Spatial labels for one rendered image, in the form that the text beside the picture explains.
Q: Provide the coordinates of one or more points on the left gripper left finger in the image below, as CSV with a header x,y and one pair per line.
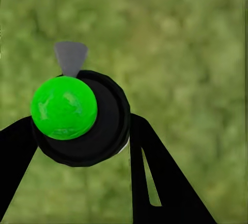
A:
x,y
17,147

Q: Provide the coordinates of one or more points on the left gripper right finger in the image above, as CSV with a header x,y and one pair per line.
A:
x,y
180,203

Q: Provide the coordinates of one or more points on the pesticide atomizer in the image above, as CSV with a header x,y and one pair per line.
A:
x,y
81,117

